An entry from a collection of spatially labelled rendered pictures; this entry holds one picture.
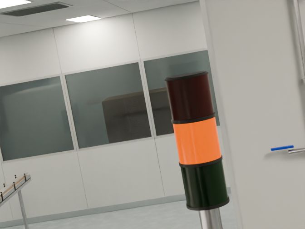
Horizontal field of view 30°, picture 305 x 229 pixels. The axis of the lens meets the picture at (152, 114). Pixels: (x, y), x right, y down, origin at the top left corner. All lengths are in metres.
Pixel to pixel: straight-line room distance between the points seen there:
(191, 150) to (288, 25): 1.48
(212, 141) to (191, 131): 0.03
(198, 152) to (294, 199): 1.54
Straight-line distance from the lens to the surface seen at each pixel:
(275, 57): 2.07
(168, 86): 0.64
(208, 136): 0.63
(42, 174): 9.13
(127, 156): 8.82
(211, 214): 0.66
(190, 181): 0.65
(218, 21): 2.05
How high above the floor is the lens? 2.39
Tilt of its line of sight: 7 degrees down
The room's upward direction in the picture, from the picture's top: 10 degrees counter-clockwise
